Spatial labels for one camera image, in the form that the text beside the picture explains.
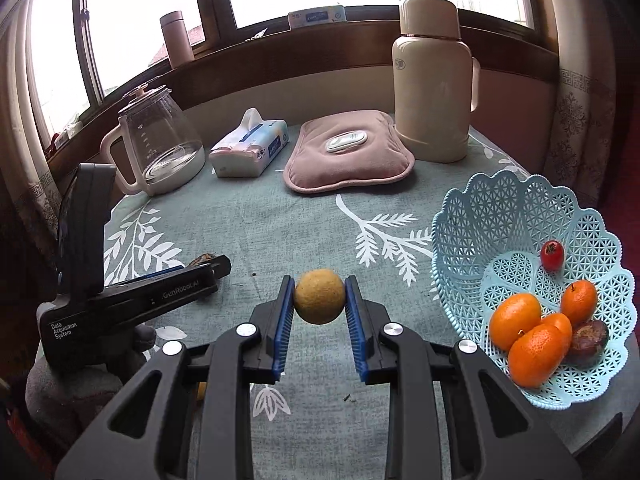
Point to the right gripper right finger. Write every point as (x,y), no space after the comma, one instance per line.
(449,406)

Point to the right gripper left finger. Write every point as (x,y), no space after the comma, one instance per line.
(144,432)

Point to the large orange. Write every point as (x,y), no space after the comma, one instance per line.
(513,318)

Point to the dark passion fruit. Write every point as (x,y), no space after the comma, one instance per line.
(589,341)
(201,259)

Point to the small tangerine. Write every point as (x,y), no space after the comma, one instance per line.
(578,302)

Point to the light blue plastic basket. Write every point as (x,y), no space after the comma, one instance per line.
(486,244)

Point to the red cherry tomato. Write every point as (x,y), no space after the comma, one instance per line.
(552,256)

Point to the small tan longan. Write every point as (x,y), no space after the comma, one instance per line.
(319,296)

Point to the green leaf pattern tablecloth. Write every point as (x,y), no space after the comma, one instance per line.
(320,420)

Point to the left beige curtain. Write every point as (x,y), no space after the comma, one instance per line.
(26,174)

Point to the beige curtain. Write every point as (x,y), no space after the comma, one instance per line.
(583,119)
(26,174)

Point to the white items on sill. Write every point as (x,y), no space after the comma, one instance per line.
(61,138)

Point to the tissue pack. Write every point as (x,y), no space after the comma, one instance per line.
(249,149)

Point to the pink tumbler on sill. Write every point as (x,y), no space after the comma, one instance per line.
(177,42)

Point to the right beige curtain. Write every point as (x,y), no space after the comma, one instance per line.
(583,119)

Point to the pink hot water bag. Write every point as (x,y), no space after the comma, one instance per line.
(357,148)

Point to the cream thermos flask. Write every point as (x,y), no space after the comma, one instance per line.
(436,81)

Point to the white blue box on sill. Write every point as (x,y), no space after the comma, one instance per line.
(316,16)

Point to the glass kettle white handle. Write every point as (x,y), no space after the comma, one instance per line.
(163,149)

